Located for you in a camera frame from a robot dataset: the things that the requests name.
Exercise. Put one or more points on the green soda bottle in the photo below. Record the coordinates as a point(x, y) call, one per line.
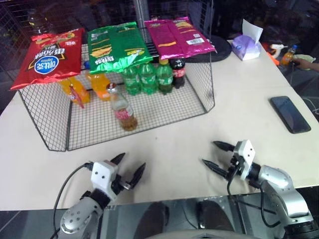
point(148, 79)
point(130, 82)
point(164, 78)

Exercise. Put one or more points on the clear amber drink bottle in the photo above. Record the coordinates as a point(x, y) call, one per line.
point(123, 112)

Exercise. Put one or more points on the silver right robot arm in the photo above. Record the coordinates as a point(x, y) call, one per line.
point(279, 179)

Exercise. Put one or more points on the small blue round object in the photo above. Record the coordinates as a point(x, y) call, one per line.
point(86, 64)

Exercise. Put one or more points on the orange soda bottle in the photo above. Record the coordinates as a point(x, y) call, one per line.
point(99, 85)
point(67, 89)

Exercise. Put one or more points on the white and orange tool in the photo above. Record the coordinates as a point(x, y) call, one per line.
point(275, 47)

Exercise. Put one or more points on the red chip bag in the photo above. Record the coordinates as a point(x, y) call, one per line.
point(49, 59)

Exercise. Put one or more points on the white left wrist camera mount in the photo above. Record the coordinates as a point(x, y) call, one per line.
point(102, 174)

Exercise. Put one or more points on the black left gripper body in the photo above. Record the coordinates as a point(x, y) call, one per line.
point(119, 183)

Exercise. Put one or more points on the metal pole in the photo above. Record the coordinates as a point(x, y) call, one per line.
point(140, 11)

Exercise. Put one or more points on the black round pad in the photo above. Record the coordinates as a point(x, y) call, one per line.
point(219, 48)

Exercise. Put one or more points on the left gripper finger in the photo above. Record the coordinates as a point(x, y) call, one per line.
point(138, 175)
point(118, 158)

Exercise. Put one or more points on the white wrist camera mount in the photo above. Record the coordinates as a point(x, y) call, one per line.
point(102, 174)
point(246, 150)

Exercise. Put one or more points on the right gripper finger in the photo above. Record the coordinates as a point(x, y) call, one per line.
point(224, 146)
point(215, 168)

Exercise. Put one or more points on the magenta chip bag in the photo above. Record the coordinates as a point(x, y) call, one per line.
point(174, 37)

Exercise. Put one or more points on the purple tissue pack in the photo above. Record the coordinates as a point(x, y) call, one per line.
point(245, 47)

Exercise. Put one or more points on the small orange drink bottle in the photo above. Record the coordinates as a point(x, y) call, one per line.
point(288, 56)

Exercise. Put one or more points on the black smartphone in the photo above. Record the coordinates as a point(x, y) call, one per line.
point(290, 114)

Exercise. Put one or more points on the green chip bag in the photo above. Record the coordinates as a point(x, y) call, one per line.
point(117, 47)

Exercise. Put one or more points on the black cola bottle red label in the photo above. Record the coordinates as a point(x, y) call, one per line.
point(178, 74)

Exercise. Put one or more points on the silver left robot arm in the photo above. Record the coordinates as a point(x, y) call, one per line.
point(79, 214)

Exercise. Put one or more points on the bystander bare hand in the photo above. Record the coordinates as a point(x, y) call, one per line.
point(309, 65)

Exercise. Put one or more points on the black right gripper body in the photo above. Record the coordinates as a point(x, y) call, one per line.
point(236, 165)

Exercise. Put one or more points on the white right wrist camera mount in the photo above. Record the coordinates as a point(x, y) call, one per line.
point(246, 150)

